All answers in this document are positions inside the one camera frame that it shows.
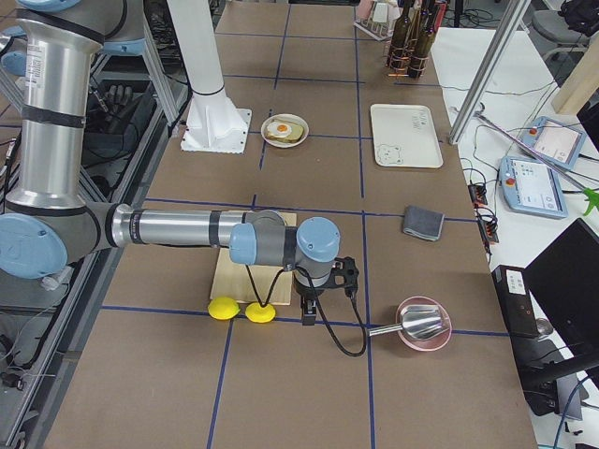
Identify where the metal scoop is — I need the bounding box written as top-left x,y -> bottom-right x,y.
368,305 -> 449,341

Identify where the black computer box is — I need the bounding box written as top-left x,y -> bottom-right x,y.
491,265 -> 539,339

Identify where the black monitor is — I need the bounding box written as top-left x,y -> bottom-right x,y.
524,218 -> 598,349

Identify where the aluminium frame post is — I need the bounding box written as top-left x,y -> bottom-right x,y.
448,0 -> 531,145

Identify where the teach pendant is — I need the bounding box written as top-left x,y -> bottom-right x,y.
499,156 -> 568,219
521,116 -> 587,169

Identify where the grey folded cloth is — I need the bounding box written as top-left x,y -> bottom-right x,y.
402,205 -> 445,241

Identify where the wooden cutting board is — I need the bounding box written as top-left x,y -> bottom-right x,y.
209,210 -> 297,305

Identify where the teach pendant far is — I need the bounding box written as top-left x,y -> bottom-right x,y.
521,116 -> 587,169

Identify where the yellow lemon right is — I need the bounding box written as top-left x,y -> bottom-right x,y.
245,302 -> 276,324

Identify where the white round plate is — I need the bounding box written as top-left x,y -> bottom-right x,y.
260,113 -> 310,149

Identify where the cream rectangular tray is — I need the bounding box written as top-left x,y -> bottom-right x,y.
370,104 -> 444,169

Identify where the white pedestal column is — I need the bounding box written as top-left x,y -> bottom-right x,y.
168,0 -> 252,154

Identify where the yellow lemon left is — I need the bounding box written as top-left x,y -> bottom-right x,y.
207,297 -> 241,321

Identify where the bottom toast slice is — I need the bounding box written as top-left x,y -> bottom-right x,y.
266,121 -> 304,143

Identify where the pink bowl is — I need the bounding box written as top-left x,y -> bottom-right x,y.
395,296 -> 452,352

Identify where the fried egg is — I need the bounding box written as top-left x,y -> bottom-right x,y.
266,121 -> 293,138

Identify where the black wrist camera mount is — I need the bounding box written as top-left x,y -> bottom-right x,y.
326,256 -> 359,298

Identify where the brown wine bottle front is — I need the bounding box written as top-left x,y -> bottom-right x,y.
407,1 -> 436,79

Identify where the yellow lemon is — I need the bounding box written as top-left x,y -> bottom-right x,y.
245,302 -> 276,324
207,297 -> 241,321

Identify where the brown wine bottle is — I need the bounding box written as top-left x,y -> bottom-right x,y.
387,0 -> 414,70
407,1 -> 436,79

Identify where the brown wine bottle back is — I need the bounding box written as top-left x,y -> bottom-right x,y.
387,0 -> 414,70

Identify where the teach pendant near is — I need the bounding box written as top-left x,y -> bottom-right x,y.
499,156 -> 568,219

